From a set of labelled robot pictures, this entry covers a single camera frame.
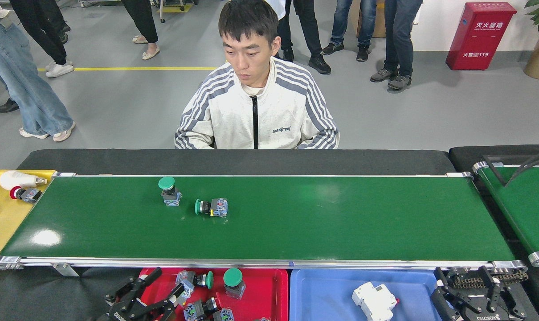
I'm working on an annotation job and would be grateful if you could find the blue plastic tray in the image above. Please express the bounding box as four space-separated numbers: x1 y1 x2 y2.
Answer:
290 268 448 321

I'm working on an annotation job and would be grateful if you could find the red fire extinguisher cabinet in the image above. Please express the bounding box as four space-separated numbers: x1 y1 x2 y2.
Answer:
445 2 517 71

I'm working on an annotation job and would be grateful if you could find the brown cardboard box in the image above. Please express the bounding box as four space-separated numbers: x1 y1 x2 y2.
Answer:
356 0 386 38

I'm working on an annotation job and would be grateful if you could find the black drive chain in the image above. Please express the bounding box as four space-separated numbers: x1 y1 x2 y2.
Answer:
448 270 529 288

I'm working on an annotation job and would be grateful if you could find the white circuit breaker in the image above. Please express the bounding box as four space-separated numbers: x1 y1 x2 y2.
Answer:
351 281 400 321

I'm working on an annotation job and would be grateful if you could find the narrow green conveyor belt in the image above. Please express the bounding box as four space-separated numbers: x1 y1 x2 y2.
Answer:
472 161 539 267

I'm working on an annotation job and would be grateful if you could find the red plastic tray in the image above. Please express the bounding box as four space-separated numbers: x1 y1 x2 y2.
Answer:
138 267 289 321

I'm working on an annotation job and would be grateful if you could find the red push button switch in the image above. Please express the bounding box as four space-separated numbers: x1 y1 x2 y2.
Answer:
9 186 42 204
183 297 222 321

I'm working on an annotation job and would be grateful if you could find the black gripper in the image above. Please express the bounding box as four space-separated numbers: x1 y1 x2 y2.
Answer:
96 267 185 321
430 266 527 321

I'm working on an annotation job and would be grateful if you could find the white light bulb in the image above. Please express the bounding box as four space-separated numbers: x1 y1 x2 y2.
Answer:
0 171 47 190

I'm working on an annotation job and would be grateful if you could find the wide green conveyor belt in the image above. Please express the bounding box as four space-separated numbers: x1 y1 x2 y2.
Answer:
0 172 529 272

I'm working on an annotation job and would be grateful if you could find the seated person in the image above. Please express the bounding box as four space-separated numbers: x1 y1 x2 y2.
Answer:
175 0 340 150

